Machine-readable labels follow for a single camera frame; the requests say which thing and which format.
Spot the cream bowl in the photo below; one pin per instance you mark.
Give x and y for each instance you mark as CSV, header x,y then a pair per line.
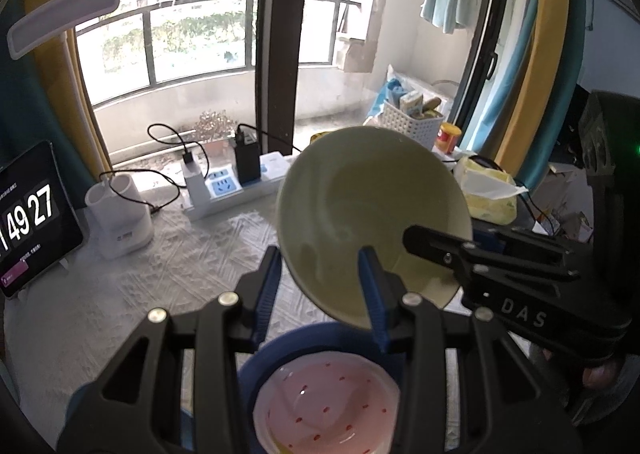
x,y
350,194

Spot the orange jar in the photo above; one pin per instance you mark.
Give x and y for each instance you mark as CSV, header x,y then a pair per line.
x,y
447,138

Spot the black power adapter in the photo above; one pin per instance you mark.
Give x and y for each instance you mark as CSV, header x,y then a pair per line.
x,y
248,158

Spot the balcony railing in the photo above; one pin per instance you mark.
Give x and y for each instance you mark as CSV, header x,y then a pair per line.
x,y
200,8

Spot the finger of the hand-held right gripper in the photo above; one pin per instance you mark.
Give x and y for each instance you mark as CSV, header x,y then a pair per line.
x,y
435,246

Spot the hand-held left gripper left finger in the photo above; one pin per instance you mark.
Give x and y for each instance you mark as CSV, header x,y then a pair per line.
x,y
267,304

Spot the blue bowl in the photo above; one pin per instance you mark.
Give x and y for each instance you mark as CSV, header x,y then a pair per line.
x,y
300,341

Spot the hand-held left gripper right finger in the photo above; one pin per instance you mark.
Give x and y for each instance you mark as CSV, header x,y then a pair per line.
x,y
375,304

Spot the small yellow object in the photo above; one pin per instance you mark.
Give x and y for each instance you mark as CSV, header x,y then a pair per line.
x,y
320,137

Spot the person's right hand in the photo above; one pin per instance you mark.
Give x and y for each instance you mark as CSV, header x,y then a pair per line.
x,y
602,376

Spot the white textured tablecloth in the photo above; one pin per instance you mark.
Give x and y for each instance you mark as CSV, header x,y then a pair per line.
x,y
150,254

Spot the yellow tissue pack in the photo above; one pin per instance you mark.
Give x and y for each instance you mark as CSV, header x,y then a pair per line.
x,y
490,199

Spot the white power strip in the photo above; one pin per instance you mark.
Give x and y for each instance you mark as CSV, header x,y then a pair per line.
x,y
225,191

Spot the balcony cardboard box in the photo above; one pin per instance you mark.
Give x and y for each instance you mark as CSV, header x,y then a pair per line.
x,y
354,53

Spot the white desk lamp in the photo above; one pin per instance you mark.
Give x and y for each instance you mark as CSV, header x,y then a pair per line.
x,y
120,224

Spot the yellow and white carton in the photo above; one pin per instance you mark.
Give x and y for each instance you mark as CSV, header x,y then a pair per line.
x,y
412,102

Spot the white charger plug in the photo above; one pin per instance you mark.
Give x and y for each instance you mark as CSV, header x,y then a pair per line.
x,y
195,189

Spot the blue plastic package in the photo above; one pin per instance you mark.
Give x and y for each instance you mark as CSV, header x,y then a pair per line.
x,y
392,88

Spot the black tablet with clock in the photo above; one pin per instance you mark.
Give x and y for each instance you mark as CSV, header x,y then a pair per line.
x,y
35,214

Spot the yellow curtain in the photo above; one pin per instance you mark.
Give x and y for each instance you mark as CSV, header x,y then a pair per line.
x,y
560,58
55,83

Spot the white bowl with pink inside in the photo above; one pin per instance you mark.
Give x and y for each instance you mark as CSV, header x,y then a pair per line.
x,y
325,399

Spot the white perforated basket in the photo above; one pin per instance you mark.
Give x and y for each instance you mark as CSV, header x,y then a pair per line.
x,y
412,126

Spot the potted dry plant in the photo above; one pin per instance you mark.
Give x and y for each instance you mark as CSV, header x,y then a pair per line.
x,y
215,131

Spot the dark door frame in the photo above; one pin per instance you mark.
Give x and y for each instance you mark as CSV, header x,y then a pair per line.
x,y
280,43

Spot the teal curtain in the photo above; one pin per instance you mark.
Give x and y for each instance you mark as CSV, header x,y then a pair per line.
x,y
520,63
12,83

